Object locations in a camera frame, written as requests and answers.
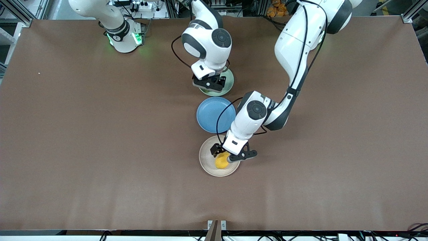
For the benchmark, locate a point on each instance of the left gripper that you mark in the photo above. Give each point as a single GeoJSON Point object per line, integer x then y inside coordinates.
{"type": "Point", "coordinates": [216, 149]}

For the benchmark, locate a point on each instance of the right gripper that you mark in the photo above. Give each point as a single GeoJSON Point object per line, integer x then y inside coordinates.
{"type": "Point", "coordinates": [216, 80]}

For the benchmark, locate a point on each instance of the yellow lemon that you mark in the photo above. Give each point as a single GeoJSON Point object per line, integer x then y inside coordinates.
{"type": "Point", "coordinates": [221, 163]}

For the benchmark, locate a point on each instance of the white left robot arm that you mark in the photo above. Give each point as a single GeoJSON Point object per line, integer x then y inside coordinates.
{"type": "Point", "coordinates": [291, 43]}

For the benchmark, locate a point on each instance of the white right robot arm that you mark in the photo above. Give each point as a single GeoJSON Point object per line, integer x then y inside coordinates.
{"type": "Point", "coordinates": [210, 55]}

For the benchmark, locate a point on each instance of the pale green plate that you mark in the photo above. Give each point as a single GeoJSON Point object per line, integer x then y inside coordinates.
{"type": "Point", "coordinates": [228, 83]}

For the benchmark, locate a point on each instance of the beige plate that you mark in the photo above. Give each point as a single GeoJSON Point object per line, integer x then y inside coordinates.
{"type": "Point", "coordinates": [207, 160]}

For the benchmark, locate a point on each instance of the blue plate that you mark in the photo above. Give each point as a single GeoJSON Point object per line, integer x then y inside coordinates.
{"type": "Point", "coordinates": [209, 115]}

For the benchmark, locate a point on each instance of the dark electronics rack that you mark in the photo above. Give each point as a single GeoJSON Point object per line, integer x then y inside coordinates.
{"type": "Point", "coordinates": [247, 6]}

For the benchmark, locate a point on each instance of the brown table cover sheet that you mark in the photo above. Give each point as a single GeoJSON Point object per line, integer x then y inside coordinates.
{"type": "Point", "coordinates": [133, 184]}

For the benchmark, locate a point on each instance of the bag of orange snacks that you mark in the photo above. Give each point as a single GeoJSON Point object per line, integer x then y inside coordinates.
{"type": "Point", "coordinates": [276, 10]}

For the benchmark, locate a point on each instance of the white power strip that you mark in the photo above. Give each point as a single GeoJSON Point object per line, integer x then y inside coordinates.
{"type": "Point", "coordinates": [144, 5]}

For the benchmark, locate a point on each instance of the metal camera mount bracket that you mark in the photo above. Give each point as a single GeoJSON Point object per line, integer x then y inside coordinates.
{"type": "Point", "coordinates": [216, 229]}

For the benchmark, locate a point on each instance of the aluminium frame profile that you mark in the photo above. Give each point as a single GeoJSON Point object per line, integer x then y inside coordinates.
{"type": "Point", "coordinates": [23, 16]}
{"type": "Point", "coordinates": [407, 18]}

